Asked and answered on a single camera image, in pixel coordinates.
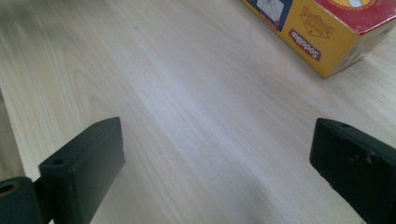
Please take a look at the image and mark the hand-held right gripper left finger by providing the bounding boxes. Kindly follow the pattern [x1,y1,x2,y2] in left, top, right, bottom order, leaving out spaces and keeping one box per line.
[38,117,127,224]

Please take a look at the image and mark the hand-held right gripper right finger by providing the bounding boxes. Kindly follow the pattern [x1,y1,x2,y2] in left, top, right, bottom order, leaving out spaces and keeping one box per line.
[309,118,396,224]

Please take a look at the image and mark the yellow and red cardboard box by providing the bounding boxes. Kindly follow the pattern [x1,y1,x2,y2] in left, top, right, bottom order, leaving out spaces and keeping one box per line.
[240,0,396,79]

